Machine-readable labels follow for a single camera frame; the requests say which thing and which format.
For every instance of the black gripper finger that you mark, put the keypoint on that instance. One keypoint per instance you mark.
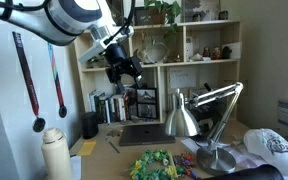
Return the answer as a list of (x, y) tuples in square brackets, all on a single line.
[(120, 87), (139, 81)]

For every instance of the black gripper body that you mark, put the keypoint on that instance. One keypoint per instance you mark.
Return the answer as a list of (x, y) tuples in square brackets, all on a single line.
[(120, 61)]

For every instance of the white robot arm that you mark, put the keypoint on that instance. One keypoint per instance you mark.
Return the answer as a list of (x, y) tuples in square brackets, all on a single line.
[(60, 20)]

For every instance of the row of mixed books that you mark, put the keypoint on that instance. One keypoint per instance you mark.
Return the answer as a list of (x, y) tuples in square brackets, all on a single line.
[(117, 108)]

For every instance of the light wooden shelf unit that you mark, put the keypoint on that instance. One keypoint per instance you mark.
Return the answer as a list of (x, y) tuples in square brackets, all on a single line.
[(162, 68)]

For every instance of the dark spine book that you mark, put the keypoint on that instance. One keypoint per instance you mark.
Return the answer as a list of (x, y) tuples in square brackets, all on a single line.
[(99, 108)]

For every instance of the white spine book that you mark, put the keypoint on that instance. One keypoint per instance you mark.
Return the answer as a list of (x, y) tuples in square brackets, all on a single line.
[(92, 100)]

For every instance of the round glass vase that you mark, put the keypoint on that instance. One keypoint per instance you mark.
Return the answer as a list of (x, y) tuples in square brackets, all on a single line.
[(156, 52)]

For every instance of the white note paper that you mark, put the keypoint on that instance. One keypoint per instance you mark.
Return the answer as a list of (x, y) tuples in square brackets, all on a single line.
[(182, 78)]

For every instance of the dark grey laptop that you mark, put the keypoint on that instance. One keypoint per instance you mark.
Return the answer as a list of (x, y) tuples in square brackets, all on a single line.
[(145, 134)]

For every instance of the silver desk lamp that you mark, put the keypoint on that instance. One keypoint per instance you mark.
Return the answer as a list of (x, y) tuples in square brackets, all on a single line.
[(184, 120)]

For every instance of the white tall gadget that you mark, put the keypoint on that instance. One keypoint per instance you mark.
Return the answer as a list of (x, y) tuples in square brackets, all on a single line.
[(189, 48)]

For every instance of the dark pen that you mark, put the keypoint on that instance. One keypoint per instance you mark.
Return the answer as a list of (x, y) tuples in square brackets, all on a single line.
[(114, 147)]

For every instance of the green potted plant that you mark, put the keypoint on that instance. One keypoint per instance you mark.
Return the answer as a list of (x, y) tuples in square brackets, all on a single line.
[(160, 11)]

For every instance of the medal with rainbow ribbon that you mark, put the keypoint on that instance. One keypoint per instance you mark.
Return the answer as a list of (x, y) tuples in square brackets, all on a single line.
[(56, 80)]

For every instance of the yellow sticky note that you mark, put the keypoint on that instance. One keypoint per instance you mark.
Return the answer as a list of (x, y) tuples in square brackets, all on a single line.
[(87, 147)]

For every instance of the red brown figurine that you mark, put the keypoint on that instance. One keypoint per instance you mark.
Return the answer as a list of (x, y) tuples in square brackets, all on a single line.
[(216, 53), (206, 52)]

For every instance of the black microscope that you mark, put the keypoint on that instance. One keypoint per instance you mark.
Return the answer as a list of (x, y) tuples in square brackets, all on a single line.
[(205, 115)]

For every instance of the green yellow flower lei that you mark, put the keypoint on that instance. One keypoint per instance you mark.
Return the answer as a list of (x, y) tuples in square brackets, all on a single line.
[(147, 166)]

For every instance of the black figurine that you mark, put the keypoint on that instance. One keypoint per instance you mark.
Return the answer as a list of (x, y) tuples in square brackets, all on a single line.
[(226, 52)]

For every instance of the white paper sheet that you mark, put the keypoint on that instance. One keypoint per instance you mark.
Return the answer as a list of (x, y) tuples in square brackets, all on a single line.
[(76, 168)]

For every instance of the medal with dark red ribbon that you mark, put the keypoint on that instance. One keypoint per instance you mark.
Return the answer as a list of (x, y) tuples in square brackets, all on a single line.
[(27, 76)]

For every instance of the cream water bottle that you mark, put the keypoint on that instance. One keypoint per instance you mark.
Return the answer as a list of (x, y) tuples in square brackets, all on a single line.
[(56, 156)]

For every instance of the grey art print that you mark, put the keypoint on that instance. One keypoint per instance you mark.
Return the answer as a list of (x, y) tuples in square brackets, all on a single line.
[(200, 9)]

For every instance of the white card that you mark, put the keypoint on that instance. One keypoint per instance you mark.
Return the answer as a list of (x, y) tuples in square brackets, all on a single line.
[(237, 50)]

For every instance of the small dark jar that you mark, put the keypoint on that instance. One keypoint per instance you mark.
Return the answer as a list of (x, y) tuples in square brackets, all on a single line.
[(223, 15)]

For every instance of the white printed cap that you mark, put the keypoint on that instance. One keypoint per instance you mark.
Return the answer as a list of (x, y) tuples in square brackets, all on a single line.
[(270, 146)]

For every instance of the black mountain photo frame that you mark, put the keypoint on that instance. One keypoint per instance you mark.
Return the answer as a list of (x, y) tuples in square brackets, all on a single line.
[(146, 96)]

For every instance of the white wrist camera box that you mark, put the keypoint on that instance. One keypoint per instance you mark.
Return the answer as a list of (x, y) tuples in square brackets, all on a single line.
[(90, 53)]

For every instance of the dark picture frame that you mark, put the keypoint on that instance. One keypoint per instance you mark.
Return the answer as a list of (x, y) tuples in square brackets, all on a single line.
[(141, 16)]

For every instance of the blue white wall sign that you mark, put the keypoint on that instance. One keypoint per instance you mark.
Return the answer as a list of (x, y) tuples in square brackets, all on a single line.
[(287, 114)]

